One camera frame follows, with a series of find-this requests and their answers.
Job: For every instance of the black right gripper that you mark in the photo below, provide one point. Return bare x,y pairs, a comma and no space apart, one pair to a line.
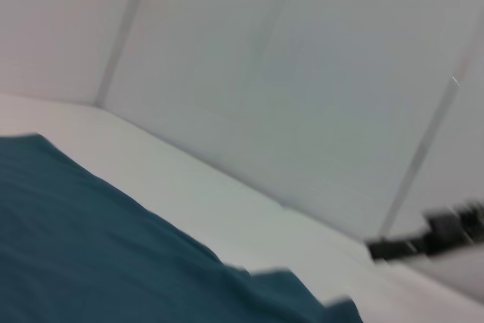
453,228

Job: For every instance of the teal blue t-shirt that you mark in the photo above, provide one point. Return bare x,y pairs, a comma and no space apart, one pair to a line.
113,243

